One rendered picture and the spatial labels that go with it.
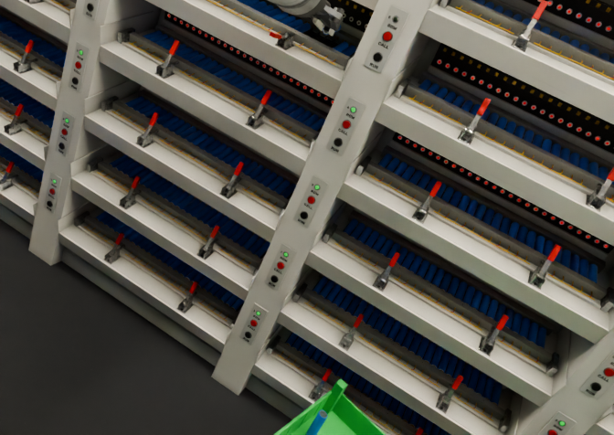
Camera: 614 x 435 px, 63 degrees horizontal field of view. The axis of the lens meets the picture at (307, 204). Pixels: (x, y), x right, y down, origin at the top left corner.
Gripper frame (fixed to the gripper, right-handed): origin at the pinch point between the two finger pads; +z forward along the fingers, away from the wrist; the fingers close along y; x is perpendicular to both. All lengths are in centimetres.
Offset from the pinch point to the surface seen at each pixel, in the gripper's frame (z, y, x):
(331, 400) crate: -7, -39, 67
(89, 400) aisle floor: -4, 10, 103
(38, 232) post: 21, 59, 88
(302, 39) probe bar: 5.2, 4.6, 4.6
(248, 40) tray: 2.1, 14.8, 10.3
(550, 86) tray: -2.7, -44.4, -6.7
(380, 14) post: -2.6, -10.1, -5.5
